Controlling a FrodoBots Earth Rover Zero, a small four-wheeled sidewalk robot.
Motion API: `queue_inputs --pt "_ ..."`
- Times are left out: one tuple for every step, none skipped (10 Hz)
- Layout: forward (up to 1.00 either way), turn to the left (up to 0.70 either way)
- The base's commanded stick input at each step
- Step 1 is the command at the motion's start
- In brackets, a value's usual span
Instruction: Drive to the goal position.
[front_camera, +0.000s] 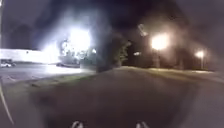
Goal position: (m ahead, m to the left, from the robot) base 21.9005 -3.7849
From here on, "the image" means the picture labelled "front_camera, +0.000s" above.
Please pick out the large dark tree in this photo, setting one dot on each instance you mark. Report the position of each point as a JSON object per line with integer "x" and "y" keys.
{"x": 105, "y": 40}

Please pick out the dark asphalt path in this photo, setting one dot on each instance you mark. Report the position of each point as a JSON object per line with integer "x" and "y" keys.
{"x": 126, "y": 100}

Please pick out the dark car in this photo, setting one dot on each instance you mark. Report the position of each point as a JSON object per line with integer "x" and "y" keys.
{"x": 63, "y": 64}

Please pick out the grass verge strip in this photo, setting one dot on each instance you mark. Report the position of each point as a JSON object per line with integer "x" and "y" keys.
{"x": 60, "y": 79}

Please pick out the robot's own part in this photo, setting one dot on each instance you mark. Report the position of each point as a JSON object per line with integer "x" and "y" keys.
{"x": 142, "y": 125}
{"x": 77, "y": 125}

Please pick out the grey parking lot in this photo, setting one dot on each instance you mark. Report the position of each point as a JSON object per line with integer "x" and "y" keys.
{"x": 36, "y": 70}

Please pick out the long white building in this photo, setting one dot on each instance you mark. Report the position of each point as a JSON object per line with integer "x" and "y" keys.
{"x": 26, "y": 55}

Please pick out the street lamp pole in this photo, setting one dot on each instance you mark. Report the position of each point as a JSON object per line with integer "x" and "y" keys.
{"x": 201, "y": 60}

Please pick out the white car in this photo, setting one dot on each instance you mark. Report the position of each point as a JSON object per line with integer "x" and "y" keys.
{"x": 6, "y": 64}

